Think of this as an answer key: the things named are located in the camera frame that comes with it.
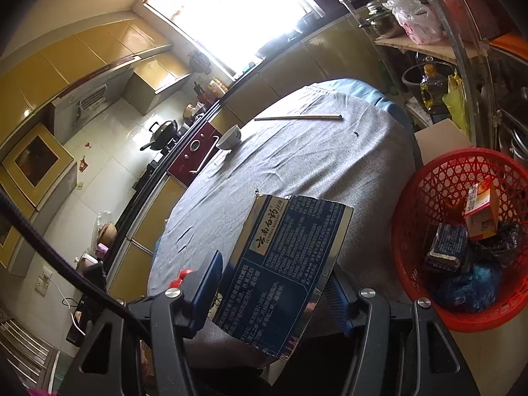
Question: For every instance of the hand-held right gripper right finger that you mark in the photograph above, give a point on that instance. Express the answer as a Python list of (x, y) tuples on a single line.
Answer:
[(336, 303)]

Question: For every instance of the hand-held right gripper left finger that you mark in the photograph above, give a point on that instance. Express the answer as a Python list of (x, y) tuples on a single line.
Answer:
[(206, 293)]

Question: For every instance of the red plastic bag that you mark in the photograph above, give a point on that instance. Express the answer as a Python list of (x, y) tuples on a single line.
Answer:
[(183, 275)]

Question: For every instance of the large blue cardboard box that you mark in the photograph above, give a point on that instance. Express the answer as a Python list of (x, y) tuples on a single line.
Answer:
[(288, 255)]

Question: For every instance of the small blue cardboard box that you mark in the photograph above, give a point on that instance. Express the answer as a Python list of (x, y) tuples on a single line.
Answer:
[(447, 247)]

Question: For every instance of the red plastic mesh basket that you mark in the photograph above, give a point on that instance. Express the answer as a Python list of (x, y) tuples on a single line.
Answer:
[(416, 198)]

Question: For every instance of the orange yellow cardboard box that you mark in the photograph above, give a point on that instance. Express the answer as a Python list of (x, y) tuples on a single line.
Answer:
[(482, 210)]

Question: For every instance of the black plastic bag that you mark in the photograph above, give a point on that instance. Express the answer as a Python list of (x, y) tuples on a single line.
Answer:
[(501, 237)]

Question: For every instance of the brown clay pot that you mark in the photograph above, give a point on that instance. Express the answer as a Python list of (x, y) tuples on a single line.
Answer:
[(107, 233)]

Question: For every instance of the black countertop device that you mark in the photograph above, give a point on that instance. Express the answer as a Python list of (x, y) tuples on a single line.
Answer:
[(88, 293)]

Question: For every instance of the blue plastic bag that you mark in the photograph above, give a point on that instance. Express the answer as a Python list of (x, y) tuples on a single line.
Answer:
[(470, 286)]

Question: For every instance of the dark red built-in oven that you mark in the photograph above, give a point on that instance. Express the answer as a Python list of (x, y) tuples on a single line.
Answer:
[(194, 152)]

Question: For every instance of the grey tablecloth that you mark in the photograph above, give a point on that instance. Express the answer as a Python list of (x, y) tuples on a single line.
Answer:
[(309, 161)]

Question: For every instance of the white ceramic bowl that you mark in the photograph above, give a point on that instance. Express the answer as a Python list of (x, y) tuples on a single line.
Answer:
[(229, 137)]

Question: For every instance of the black wok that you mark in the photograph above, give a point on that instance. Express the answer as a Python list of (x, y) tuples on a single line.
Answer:
[(163, 132)]

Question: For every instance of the long thin wooden stick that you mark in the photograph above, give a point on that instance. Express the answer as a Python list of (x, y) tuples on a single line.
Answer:
[(297, 117)]

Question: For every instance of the knife block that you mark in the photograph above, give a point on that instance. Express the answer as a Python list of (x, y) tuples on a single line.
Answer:
[(200, 93)]

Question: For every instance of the blue undercloth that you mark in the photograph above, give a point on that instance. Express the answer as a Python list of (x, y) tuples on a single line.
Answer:
[(363, 90)]

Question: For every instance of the yellow framed dark panel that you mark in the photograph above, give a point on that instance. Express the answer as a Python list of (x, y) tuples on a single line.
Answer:
[(35, 161)]

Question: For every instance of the white range hood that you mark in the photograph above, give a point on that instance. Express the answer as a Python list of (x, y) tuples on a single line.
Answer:
[(95, 99)]

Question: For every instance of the cooking oil bottle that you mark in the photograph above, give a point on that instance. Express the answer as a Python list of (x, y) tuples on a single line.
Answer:
[(432, 88)]

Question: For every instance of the yellow plastic bag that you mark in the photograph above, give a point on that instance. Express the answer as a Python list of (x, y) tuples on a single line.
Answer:
[(456, 99)]

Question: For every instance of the kitchen window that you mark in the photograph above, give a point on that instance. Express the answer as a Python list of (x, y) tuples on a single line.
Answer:
[(227, 12)]

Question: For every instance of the steel pot with lid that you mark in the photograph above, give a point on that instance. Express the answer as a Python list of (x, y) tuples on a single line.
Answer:
[(381, 18)]

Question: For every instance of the white pink plastic bag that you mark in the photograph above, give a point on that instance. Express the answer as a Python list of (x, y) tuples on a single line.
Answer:
[(414, 16)]

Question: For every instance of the metal storage rack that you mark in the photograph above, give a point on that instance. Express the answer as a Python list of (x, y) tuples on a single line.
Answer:
[(466, 29)]

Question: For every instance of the wall socket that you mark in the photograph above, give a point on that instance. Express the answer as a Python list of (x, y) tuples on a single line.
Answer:
[(44, 281)]

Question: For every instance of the yellow wall cabinets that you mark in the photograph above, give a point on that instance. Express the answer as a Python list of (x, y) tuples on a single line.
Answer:
[(82, 53)]

